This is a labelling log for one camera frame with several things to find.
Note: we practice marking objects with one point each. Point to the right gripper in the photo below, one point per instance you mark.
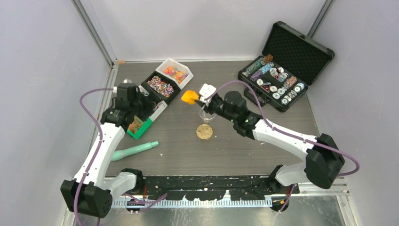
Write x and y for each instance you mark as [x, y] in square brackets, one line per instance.
[209, 108]

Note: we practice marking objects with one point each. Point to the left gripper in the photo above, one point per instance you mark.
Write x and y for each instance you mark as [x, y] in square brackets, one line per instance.
[147, 112]

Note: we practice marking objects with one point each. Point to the clear plastic jar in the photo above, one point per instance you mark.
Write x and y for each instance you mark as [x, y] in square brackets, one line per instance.
[206, 117]

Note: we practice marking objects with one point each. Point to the orange plastic scoop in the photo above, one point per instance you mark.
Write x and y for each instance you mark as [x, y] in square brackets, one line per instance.
[190, 97]

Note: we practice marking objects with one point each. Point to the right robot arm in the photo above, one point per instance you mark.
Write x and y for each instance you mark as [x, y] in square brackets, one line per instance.
[320, 164]

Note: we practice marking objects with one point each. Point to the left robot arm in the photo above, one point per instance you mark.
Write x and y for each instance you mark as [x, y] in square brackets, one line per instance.
[87, 193]

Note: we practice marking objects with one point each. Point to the green bin with candies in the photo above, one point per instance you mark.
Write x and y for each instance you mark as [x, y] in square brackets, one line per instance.
[138, 127]

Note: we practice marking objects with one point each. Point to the white bin with wrapped candies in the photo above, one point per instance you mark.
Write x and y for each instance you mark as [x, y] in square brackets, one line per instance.
[158, 104]

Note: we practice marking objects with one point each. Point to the white bin with gummy candies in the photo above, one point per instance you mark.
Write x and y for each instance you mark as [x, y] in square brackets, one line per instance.
[176, 71]

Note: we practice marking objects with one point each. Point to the black bin with lollipops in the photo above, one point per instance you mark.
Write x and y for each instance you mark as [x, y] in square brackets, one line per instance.
[161, 88]

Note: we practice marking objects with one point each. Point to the gold jar lid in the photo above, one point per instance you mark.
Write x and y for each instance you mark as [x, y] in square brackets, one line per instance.
[204, 132]

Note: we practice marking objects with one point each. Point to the mint green pen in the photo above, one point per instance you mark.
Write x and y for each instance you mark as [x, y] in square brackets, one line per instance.
[120, 154]

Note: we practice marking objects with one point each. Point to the black poker chip case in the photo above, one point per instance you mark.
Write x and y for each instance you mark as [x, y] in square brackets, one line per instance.
[289, 63]

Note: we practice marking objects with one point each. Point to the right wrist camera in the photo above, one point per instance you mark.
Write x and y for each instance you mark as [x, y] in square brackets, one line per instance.
[205, 93]

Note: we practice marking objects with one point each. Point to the aluminium frame rail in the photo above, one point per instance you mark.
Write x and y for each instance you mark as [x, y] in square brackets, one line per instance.
[90, 20]

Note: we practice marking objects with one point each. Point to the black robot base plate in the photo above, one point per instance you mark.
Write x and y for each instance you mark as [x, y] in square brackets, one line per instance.
[207, 188]

